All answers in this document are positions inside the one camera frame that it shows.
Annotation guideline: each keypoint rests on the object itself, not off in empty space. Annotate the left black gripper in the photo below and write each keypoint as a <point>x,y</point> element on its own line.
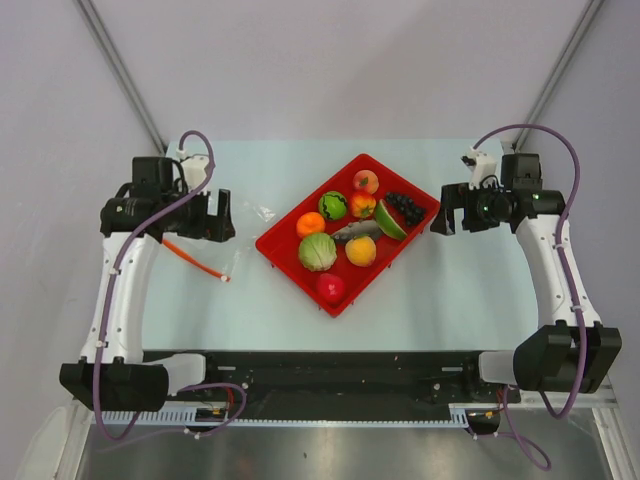
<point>209,227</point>

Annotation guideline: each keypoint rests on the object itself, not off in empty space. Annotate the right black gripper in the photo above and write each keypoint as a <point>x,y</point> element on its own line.
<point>459,196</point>

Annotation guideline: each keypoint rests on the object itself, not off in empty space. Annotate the clear zip top bag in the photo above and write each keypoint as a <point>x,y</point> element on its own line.
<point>219,260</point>

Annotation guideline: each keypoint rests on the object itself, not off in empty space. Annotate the toy watermelon slice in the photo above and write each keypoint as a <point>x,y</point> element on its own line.
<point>387,223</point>

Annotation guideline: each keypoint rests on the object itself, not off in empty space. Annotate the toy red orange tomato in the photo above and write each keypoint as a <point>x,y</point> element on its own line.
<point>362,204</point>

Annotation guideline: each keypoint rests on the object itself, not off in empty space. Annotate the toy orange tangerine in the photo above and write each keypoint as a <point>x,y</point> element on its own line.
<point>310,223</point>

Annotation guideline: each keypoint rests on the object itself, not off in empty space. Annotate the toy yellow orange mango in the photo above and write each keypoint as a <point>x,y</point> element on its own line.
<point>361,251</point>

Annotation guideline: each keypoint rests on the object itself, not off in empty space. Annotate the toy green cabbage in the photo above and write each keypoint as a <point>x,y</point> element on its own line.
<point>317,252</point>

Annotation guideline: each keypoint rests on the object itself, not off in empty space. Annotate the toy whole watermelon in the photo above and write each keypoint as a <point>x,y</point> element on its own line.
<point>333,205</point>

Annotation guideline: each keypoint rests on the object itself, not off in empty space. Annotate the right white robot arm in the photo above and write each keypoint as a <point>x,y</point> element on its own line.
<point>571,350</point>

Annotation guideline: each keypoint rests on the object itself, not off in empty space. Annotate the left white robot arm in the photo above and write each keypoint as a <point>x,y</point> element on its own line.
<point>163,196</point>

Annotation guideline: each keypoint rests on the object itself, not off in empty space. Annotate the toy black grapes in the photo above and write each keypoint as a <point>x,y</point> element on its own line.
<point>404,205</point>

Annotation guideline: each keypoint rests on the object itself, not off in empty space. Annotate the toy grey fish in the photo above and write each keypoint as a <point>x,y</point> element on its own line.
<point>356,229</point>

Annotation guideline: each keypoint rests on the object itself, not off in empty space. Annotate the toy peach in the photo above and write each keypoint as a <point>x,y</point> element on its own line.
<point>366,181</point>

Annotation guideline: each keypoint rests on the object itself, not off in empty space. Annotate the red plastic tray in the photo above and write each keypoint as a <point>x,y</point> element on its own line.
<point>279,245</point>

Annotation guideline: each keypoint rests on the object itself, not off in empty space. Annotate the toy red apple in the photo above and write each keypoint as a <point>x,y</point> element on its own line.
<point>330,287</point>

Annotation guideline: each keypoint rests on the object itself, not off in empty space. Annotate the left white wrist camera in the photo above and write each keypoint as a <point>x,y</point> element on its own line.
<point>194,168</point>

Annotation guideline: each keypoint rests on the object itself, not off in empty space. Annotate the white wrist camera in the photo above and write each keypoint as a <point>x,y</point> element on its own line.
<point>481,166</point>
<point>194,168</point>

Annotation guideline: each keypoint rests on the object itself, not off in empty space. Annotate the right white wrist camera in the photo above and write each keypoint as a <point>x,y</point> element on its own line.
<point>481,166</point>

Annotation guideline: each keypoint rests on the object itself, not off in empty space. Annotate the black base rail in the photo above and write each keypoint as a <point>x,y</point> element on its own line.
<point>350,386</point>

